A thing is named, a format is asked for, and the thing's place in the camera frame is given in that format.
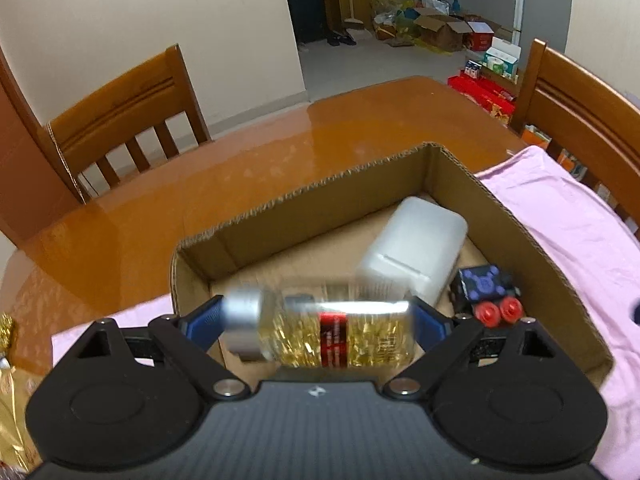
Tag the pink cloth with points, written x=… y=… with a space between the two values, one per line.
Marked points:
x=575 y=220

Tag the brown storage carton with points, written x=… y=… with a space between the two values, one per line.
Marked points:
x=440 y=32

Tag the gold foil wrapper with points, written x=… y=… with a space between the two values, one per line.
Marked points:
x=7 y=331

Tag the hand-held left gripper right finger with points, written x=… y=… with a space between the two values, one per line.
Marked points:
x=427 y=327

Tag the green and white carton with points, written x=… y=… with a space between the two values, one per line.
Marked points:
x=502 y=60

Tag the yellow bags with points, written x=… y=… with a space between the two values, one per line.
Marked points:
x=395 y=20

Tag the gold-filled bottle with silver cap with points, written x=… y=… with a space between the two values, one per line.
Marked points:
x=360 y=335

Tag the gold tissue pack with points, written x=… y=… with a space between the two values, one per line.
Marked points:
x=15 y=410

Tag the stack of red gift boxes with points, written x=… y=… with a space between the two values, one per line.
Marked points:
x=482 y=95

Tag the orange and green bag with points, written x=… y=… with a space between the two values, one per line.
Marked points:
x=537 y=137

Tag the grey refrigerator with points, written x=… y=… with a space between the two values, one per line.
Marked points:
x=542 y=5

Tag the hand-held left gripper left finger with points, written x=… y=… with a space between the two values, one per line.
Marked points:
x=205 y=322

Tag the blue and white carton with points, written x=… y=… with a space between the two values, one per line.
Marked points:
x=472 y=69

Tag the white plastic container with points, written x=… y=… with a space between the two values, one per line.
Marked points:
x=420 y=240

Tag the pair of dark slippers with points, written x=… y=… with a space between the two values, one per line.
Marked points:
x=342 y=40

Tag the cardboard box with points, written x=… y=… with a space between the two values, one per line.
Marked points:
x=350 y=197

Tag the black purple toy, red wheels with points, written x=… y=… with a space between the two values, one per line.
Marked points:
x=480 y=285

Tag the wooden chair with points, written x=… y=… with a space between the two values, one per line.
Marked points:
x=565 y=105
x=125 y=95

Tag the red and white carton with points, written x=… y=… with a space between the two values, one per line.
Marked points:
x=481 y=39

